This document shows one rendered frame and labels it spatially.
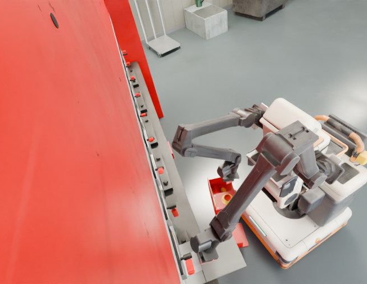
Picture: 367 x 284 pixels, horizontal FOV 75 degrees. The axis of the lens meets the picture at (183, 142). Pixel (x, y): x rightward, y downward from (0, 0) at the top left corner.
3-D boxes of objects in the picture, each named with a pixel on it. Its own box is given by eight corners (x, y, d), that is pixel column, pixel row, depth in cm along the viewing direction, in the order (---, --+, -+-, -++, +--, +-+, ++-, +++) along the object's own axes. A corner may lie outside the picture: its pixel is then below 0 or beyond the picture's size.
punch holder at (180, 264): (188, 279, 84) (180, 267, 71) (165, 288, 83) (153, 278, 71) (176, 239, 94) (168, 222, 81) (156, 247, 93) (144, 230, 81)
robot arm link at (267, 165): (304, 156, 65) (276, 132, 72) (292, 157, 62) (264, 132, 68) (231, 241, 88) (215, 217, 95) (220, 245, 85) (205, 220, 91)
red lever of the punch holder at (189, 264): (195, 269, 72) (190, 251, 82) (182, 274, 72) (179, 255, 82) (197, 274, 72) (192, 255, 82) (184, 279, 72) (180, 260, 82)
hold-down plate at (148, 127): (158, 144, 170) (157, 141, 168) (151, 147, 170) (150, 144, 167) (150, 119, 190) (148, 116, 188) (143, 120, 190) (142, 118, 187)
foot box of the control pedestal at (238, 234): (248, 245, 197) (249, 240, 189) (219, 252, 198) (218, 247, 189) (241, 222, 211) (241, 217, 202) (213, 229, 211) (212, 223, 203)
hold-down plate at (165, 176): (173, 190, 143) (172, 187, 141) (165, 193, 143) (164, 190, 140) (161, 154, 163) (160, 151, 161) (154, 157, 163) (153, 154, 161)
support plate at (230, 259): (246, 266, 100) (246, 265, 99) (187, 289, 98) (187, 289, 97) (228, 226, 112) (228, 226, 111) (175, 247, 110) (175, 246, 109)
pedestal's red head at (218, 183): (241, 213, 149) (241, 199, 136) (216, 218, 149) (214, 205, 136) (232, 186, 162) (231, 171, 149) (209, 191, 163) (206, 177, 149)
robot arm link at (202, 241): (234, 233, 85) (220, 213, 91) (209, 243, 79) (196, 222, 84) (222, 249, 92) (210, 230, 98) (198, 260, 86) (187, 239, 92)
